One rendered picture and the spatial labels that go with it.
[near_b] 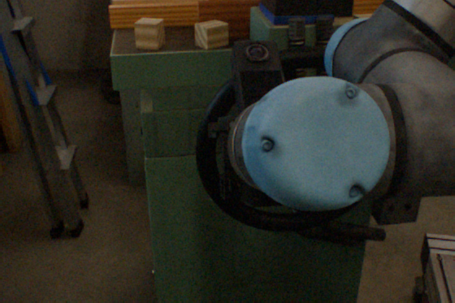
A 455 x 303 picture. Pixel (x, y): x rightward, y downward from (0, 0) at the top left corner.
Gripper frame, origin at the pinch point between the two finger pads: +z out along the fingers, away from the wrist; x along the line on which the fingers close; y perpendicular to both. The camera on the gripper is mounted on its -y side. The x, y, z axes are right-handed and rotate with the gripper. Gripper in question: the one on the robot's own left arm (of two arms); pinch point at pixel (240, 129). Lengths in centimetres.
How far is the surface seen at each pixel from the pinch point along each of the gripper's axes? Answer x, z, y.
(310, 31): 11.7, 8.9, -14.1
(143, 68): -12.8, 20.1, -11.0
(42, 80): -53, 114, -23
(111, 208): -34, 140, 24
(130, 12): -15.5, 31.0, -23.1
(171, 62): -8.4, 19.8, -11.9
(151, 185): -12.6, 30.6, 8.4
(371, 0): 30, 32, -26
